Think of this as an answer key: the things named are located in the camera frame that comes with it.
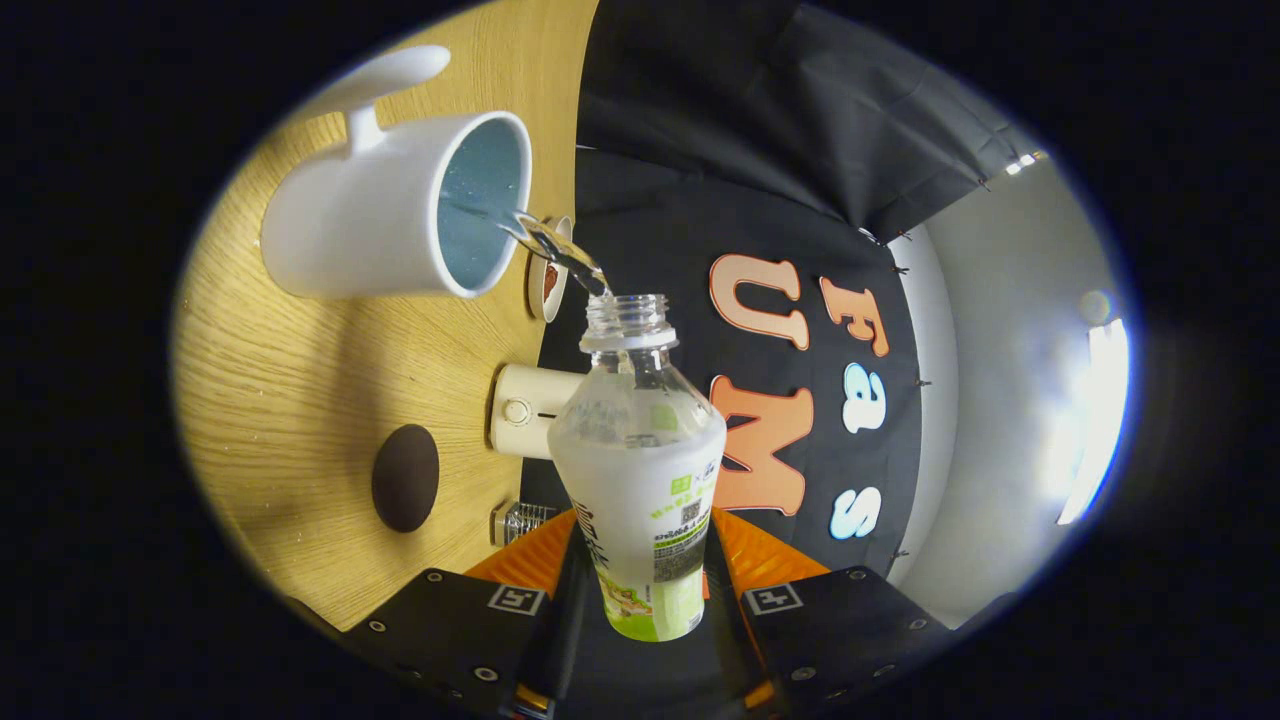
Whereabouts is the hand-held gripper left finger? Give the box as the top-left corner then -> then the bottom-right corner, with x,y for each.
340,508 -> 581,719

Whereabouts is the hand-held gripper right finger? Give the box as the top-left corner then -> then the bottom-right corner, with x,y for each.
705,505 -> 951,716

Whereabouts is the clear juice bottle green label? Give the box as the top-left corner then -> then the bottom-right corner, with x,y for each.
546,293 -> 728,643

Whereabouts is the dark round coaster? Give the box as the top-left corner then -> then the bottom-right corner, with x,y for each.
371,424 -> 440,533

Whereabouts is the white cup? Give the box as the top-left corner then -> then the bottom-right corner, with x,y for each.
260,45 -> 534,301

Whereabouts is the metal mesh holder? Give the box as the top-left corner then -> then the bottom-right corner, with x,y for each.
491,500 -> 559,547

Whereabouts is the cream toaster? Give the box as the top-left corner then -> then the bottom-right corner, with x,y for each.
489,363 -> 586,461

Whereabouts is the small white plate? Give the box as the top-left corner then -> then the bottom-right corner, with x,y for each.
526,215 -> 574,323

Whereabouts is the wooden table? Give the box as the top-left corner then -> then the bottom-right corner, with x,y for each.
172,0 -> 601,633

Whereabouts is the large ceiling light panel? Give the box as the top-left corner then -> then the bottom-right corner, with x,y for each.
1040,318 -> 1131,526

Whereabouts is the black backdrop cloth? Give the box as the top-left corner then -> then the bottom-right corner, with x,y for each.
520,0 -> 1051,581

